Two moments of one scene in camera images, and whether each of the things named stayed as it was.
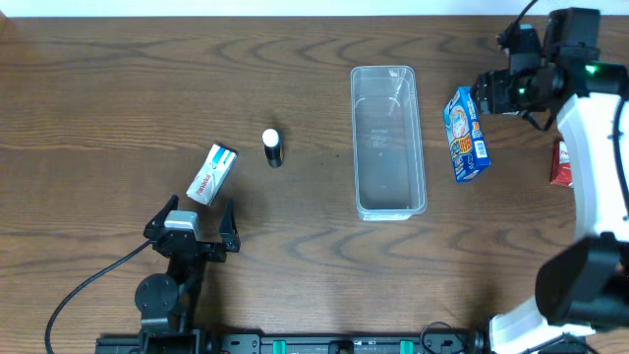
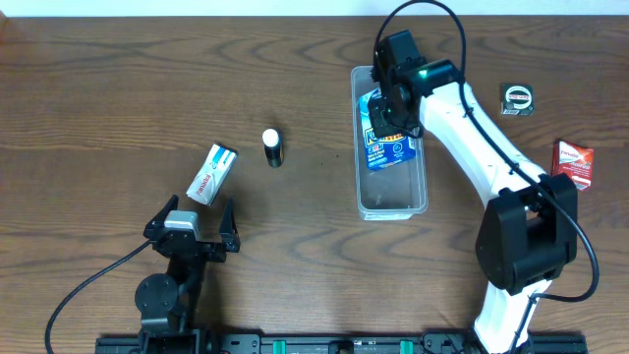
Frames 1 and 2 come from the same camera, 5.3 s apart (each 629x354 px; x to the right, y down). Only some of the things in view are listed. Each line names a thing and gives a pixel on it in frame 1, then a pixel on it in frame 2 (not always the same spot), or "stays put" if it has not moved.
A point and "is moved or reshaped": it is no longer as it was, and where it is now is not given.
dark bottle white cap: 273,147 stays put
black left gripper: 195,248 stays put
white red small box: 212,174 stays put
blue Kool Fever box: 468,147 is moved or reshaped
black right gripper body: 491,93 → 388,120
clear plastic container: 388,143 stays put
